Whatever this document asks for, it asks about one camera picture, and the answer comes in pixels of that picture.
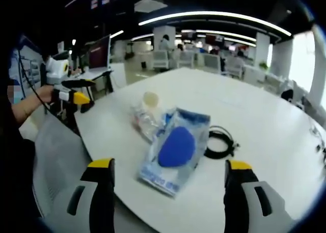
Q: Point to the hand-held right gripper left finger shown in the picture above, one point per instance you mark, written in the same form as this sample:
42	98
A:
102	197

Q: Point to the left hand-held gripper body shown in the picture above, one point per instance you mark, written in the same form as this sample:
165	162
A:
54	70

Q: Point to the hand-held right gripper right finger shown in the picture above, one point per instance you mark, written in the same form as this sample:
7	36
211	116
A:
237	200

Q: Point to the clear plastic bag item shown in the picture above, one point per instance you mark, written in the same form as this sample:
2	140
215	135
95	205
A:
146	116

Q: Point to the blue sponge packet item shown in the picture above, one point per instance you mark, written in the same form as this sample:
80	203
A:
175	146

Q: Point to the white tabletop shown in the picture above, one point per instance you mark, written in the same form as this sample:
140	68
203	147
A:
254	131

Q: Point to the person's left hand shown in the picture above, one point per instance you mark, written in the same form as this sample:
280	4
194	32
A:
45	94

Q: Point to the white side desk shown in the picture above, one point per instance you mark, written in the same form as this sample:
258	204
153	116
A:
96	75

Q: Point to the computer monitor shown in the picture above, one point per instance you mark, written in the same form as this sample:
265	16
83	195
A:
99	55

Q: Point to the grey mesh chair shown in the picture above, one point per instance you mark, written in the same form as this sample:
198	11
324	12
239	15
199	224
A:
58	151

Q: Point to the white office chair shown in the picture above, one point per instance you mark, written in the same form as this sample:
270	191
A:
186	58
212	62
161	58
235	66

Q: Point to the green potted plant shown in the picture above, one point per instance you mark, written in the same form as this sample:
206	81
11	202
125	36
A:
263	65

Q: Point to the long ceiling light strip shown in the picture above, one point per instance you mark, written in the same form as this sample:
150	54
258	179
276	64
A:
216	14

